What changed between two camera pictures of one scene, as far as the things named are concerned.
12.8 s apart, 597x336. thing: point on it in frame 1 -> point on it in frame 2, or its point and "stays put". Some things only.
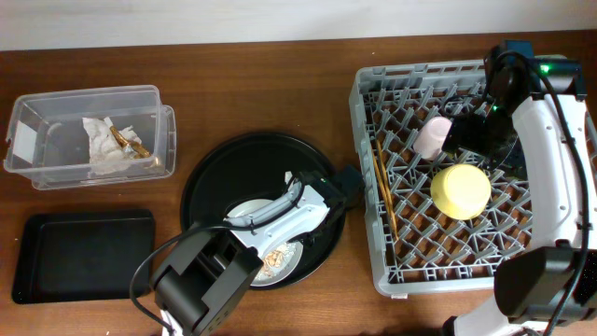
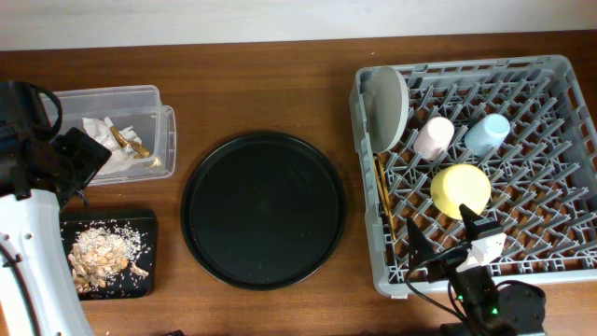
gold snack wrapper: [137, 150] stays put
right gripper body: [488, 134] -> [446, 263]
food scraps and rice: [274, 259] -> [99, 253]
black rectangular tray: [83, 255] stays put
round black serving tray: [251, 167] stays put
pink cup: [429, 144] stays put
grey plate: [279, 262] -> [389, 106]
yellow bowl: [461, 191] stays put
